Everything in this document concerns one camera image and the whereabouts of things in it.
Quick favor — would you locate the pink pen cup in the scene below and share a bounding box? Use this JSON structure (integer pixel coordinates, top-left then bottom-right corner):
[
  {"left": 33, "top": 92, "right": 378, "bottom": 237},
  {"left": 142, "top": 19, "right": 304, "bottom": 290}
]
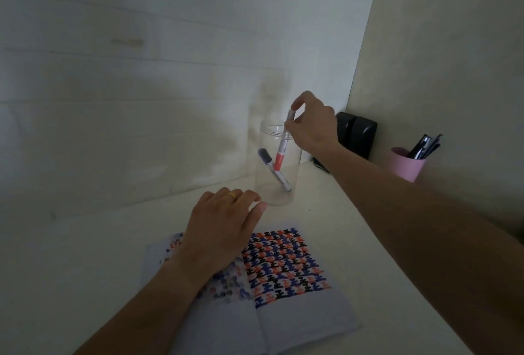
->
[{"left": 387, "top": 146, "right": 427, "bottom": 183}]

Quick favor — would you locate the blue capped marker pen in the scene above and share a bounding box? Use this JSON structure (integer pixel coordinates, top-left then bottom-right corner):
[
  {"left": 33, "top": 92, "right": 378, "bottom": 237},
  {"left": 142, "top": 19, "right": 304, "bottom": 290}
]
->
[{"left": 257, "top": 148, "right": 293, "bottom": 193}]

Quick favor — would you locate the red capped marker pen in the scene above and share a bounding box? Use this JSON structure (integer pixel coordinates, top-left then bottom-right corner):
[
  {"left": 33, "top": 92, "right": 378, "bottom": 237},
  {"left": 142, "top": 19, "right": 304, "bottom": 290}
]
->
[{"left": 273, "top": 109, "right": 296, "bottom": 172}]

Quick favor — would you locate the person's right hand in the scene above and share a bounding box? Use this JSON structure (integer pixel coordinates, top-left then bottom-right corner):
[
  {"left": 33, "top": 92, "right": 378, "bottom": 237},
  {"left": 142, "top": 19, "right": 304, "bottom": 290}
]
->
[{"left": 284, "top": 91, "right": 341, "bottom": 160}]

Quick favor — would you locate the person's right forearm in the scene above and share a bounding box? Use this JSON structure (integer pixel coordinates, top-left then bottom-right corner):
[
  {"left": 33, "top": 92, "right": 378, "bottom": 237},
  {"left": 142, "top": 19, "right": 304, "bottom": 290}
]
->
[{"left": 323, "top": 142, "right": 524, "bottom": 355}]

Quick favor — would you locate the black box device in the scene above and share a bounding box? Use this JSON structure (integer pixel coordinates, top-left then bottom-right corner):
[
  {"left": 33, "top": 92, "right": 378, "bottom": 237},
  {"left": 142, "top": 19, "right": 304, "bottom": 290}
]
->
[
  {"left": 349, "top": 115, "right": 378, "bottom": 161},
  {"left": 336, "top": 112, "right": 358, "bottom": 148}
]

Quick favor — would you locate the person's left hand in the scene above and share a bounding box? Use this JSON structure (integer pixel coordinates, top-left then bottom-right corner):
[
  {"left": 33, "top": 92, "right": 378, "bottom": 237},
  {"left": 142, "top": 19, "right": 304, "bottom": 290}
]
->
[{"left": 176, "top": 187, "right": 268, "bottom": 288}]

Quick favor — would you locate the notebook with coloured pattern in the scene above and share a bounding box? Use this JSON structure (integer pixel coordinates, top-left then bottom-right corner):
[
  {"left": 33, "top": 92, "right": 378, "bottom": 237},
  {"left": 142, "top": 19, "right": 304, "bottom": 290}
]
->
[{"left": 141, "top": 227, "right": 363, "bottom": 355}]

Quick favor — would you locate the black pen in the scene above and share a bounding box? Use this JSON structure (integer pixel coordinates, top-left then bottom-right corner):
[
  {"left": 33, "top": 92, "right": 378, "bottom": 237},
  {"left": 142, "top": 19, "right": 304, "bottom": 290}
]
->
[{"left": 407, "top": 134, "right": 430, "bottom": 160}]

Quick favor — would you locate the person's left forearm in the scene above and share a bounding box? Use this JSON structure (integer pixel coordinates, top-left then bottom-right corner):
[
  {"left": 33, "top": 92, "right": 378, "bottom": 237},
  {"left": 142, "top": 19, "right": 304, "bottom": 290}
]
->
[{"left": 73, "top": 257, "right": 213, "bottom": 355}]

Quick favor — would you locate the clear plastic jar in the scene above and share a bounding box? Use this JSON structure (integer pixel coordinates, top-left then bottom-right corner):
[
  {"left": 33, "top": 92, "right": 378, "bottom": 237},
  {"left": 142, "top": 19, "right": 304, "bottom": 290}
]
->
[{"left": 254, "top": 120, "right": 304, "bottom": 207}]

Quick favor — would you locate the dark blue pen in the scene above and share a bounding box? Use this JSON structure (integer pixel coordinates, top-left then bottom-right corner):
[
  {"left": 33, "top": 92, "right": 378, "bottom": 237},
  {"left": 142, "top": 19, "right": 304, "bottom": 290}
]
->
[{"left": 421, "top": 133, "right": 444, "bottom": 160}]

